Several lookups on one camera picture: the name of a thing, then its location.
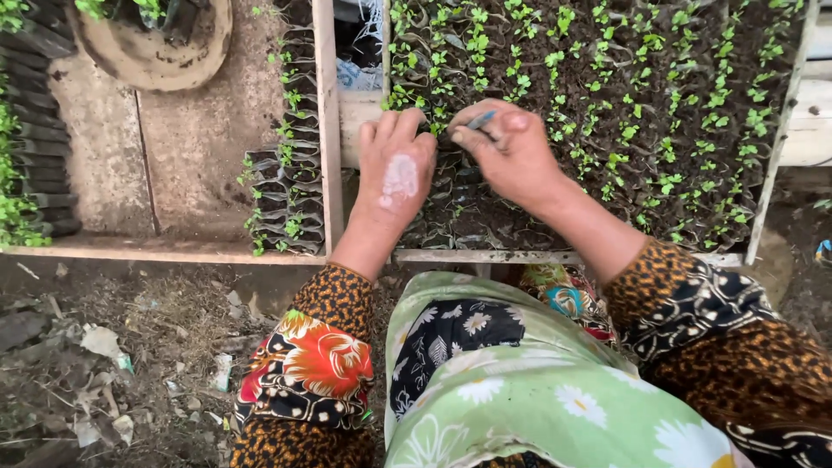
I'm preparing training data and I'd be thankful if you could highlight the long wooden frame plank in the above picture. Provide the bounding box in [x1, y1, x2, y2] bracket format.
[0, 236, 327, 267]

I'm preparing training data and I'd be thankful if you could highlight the slanted pale wooden plank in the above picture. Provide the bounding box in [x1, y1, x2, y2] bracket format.
[744, 0, 821, 265]

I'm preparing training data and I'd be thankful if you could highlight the colourful floral skirt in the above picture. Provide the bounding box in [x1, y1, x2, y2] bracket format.
[519, 263, 620, 347]

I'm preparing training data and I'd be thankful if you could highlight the narrow row of seedling bags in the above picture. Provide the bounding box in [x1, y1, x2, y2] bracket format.
[236, 0, 327, 257]

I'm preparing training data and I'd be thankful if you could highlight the person's right hand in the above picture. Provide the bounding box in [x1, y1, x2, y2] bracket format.
[448, 97, 568, 212]

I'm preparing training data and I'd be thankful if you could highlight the person's left hand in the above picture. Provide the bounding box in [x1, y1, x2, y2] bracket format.
[357, 107, 438, 226]

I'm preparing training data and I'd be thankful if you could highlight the round woven bamboo tray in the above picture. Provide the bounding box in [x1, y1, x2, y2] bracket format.
[68, 0, 234, 92]

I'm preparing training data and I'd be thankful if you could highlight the row of black seedling bags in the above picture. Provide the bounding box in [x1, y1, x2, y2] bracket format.
[0, 0, 83, 249]

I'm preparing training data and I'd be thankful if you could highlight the pale wooden bench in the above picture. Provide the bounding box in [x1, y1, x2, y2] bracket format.
[779, 62, 832, 168]

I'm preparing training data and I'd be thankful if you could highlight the white and blue plastic sack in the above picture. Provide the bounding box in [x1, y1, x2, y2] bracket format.
[333, 0, 386, 92]

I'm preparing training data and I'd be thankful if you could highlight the green daisy print apron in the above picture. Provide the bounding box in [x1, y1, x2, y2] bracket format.
[383, 270, 756, 468]

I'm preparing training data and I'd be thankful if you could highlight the heap of litter and leaves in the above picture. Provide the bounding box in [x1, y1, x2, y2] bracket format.
[0, 260, 274, 468]

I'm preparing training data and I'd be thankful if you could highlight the upright wooden frame plank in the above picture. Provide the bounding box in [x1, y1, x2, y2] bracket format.
[311, 0, 346, 256]

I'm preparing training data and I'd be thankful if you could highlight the wide bed of seedling bags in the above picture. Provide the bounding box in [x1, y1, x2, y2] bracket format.
[382, 0, 808, 253]

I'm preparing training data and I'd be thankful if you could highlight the short wooden frame plank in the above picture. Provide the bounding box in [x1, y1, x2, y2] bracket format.
[393, 248, 746, 269]

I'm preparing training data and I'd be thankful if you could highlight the white painted wooden board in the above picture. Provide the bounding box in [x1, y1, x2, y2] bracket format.
[338, 90, 386, 170]

